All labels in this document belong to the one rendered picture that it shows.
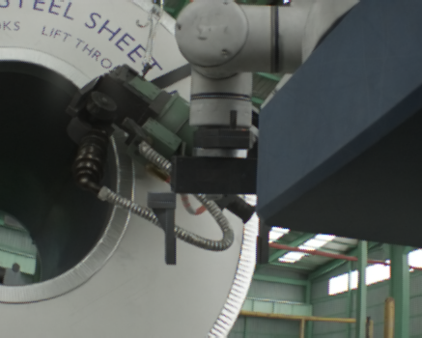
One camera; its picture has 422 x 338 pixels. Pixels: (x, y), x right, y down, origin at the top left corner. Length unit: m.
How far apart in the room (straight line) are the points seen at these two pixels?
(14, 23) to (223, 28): 0.74
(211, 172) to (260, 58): 0.19
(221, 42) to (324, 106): 0.40
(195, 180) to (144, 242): 0.40
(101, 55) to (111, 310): 0.58
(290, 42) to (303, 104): 0.40
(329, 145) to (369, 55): 0.04
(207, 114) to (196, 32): 0.16
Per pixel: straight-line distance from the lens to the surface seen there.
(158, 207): 0.73
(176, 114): 1.04
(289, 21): 0.62
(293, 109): 0.23
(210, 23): 0.60
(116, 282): 1.07
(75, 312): 1.04
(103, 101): 1.00
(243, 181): 0.74
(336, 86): 0.20
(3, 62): 1.20
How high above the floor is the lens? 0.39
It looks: 24 degrees up
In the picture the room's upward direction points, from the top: 4 degrees clockwise
